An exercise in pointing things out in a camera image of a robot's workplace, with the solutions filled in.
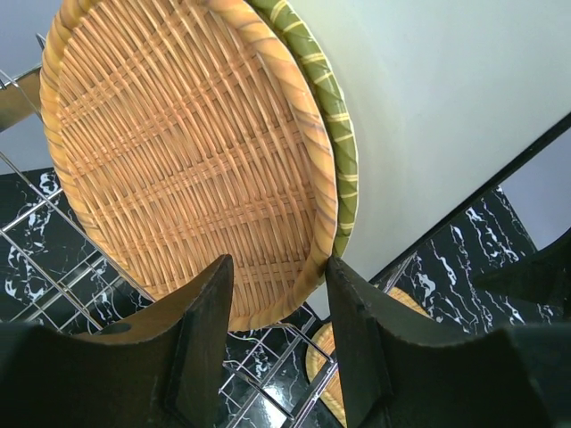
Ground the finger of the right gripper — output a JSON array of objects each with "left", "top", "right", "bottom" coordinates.
[{"left": 472, "top": 234, "right": 570, "bottom": 317}]

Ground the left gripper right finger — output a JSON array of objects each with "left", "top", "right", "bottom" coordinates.
[{"left": 326, "top": 257, "right": 570, "bottom": 427}]

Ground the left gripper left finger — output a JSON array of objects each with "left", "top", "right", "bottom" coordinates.
[{"left": 1, "top": 255, "right": 234, "bottom": 427}]

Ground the woven wicker tray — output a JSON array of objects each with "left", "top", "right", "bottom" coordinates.
[{"left": 304, "top": 287, "right": 432, "bottom": 427}]

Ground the cream black-rimmed square plate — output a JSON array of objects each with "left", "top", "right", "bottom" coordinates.
[{"left": 293, "top": 1, "right": 570, "bottom": 279}]

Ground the round woven wicker plate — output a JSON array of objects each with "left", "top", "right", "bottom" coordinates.
[{"left": 40, "top": 1, "right": 338, "bottom": 331}]

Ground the stainless steel dish rack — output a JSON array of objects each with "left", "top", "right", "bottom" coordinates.
[{"left": 1, "top": 64, "right": 339, "bottom": 427}]

